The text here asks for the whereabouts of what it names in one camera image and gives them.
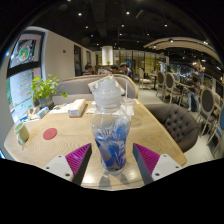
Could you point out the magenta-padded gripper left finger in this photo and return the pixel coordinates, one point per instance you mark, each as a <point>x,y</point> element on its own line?
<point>78,159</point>

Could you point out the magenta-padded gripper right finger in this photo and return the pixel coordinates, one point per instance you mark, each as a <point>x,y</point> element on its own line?
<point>146,159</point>

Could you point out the clear bottle with blue label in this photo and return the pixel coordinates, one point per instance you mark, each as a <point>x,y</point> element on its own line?
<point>110,133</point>

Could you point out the flat round red coaster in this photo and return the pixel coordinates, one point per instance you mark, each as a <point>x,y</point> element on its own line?
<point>50,134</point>

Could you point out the dark tufted armchair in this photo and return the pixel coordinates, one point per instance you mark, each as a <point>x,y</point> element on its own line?
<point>176,123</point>

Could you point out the wooden tissue box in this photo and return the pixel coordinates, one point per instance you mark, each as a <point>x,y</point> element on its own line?
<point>76,108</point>

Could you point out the clear glass with straw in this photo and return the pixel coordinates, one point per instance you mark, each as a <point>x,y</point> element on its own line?
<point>130,105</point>

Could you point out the small light blue pack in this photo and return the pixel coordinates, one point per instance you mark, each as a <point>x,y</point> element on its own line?
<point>42,112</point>

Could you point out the pale green mug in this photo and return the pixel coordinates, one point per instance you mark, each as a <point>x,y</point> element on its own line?
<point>22,131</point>

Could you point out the grey curved sofa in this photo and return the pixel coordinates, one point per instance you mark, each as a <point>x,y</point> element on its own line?
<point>75,86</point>

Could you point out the green potted plant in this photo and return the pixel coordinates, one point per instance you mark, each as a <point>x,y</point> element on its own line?
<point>45,88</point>

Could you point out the person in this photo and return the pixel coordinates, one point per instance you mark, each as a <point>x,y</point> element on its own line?
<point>193,91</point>
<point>114,69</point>
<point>126,70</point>
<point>88,70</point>

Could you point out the group of round-backed chairs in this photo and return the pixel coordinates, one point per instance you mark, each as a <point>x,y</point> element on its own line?
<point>206,100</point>

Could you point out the framed food poster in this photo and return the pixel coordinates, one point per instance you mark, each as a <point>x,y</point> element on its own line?
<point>25,50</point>

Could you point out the group of ceiling lights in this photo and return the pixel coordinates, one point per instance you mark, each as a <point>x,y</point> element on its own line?
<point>127,13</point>

